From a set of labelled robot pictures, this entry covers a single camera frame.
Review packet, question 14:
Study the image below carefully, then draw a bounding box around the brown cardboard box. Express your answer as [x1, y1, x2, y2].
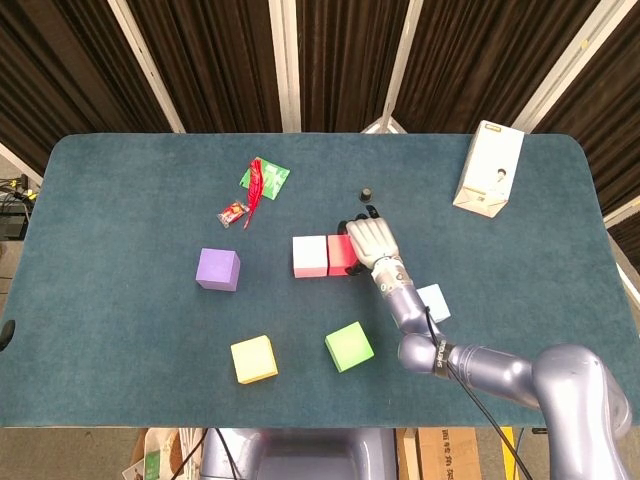
[416, 428, 484, 480]

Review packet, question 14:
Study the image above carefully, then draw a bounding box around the white frame post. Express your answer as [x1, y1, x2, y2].
[268, 0, 303, 134]
[512, 0, 631, 134]
[602, 197, 640, 227]
[107, 0, 186, 134]
[382, 0, 426, 121]
[0, 141, 45, 187]

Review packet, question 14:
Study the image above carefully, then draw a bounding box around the wooden plank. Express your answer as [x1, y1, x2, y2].
[396, 428, 420, 480]

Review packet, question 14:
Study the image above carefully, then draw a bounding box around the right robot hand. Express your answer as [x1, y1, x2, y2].
[335, 203, 404, 277]

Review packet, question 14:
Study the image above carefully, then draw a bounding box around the green foam cube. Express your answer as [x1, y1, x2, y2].
[324, 320, 375, 374]

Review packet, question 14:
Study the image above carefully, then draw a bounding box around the grey robot torso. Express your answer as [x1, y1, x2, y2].
[199, 427, 399, 480]

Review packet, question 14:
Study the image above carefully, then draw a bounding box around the purple foam cube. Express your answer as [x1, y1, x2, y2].
[194, 247, 242, 293]

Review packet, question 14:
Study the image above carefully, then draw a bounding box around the red feather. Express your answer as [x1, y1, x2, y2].
[243, 156, 266, 231]

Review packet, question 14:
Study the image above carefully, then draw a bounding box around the black torso cable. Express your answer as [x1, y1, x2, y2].
[214, 428, 241, 480]

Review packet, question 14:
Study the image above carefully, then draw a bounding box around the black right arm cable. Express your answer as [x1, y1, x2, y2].
[423, 307, 539, 480]

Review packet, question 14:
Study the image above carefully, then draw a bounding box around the teal felt table cover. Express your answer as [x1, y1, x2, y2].
[0, 132, 627, 430]

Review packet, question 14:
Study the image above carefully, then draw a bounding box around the white green paper bag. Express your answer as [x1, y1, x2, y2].
[122, 428, 206, 480]

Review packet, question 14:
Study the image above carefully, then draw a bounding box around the green paper packet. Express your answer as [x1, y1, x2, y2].
[236, 158, 292, 201]

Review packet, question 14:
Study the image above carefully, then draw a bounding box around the pink foam cube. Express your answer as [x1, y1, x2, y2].
[291, 234, 330, 279]

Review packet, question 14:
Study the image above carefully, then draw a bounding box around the yellow foam cube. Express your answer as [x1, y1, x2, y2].
[230, 334, 279, 385]

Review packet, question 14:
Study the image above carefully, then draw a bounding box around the metal stand foot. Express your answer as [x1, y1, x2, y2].
[359, 113, 409, 135]

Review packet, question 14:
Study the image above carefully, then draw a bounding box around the light blue foam cube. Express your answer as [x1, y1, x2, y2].
[417, 283, 452, 324]

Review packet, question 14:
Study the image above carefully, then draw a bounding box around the dark brown curtain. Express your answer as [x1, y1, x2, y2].
[0, 0, 640, 241]

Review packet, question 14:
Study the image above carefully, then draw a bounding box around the red candy wrapper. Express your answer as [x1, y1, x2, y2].
[216, 199, 250, 229]

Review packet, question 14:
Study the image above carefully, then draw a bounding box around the white carton box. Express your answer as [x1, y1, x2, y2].
[452, 119, 526, 221]

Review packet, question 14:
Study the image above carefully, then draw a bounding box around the red foam cube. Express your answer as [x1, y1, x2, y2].
[326, 233, 362, 278]

